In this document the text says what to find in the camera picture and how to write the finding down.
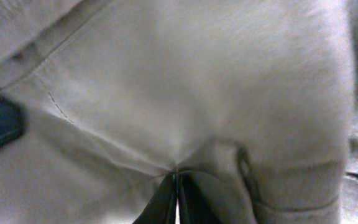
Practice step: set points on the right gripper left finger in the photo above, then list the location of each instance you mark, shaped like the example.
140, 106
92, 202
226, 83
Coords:
161, 208

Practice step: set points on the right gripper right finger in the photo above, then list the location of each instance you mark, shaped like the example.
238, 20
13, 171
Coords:
193, 206

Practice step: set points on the khaki cargo shorts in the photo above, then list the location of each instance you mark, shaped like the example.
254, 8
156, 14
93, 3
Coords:
257, 101

